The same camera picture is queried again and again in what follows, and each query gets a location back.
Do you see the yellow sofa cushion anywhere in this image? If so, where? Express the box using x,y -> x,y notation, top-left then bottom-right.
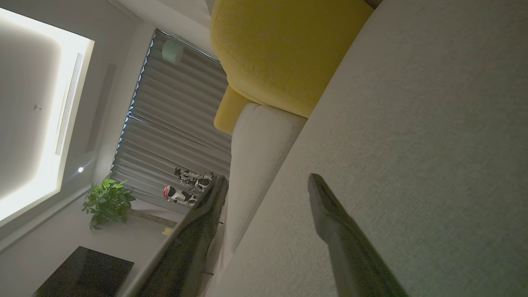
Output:
213,86 -> 253,136
210,0 -> 375,119

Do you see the white robot toy red head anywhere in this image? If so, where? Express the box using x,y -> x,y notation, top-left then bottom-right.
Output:
163,185 -> 199,207

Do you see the grey pleated curtain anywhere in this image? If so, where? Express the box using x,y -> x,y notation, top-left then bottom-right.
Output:
110,28 -> 232,215

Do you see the long ceiling air vent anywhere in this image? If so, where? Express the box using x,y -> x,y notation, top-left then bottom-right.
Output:
54,52 -> 84,157

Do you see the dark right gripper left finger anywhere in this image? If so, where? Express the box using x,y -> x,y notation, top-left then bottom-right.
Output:
136,175 -> 229,297

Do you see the grey fabric sofa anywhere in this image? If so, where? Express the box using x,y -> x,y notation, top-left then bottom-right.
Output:
202,0 -> 528,297

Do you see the grey sofa back cushion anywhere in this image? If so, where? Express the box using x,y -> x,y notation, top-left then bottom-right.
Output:
225,102 -> 308,253

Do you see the black white robot toy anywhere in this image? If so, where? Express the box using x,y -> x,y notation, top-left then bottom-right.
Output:
174,167 -> 214,193

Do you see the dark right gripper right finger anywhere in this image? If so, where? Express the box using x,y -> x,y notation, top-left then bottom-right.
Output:
308,173 -> 409,297

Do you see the black flat screen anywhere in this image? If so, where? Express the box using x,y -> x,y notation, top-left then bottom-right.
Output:
34,246 -> 135,297

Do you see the green potted plant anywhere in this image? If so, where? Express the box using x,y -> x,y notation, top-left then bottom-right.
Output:
81,175 -> 136,232

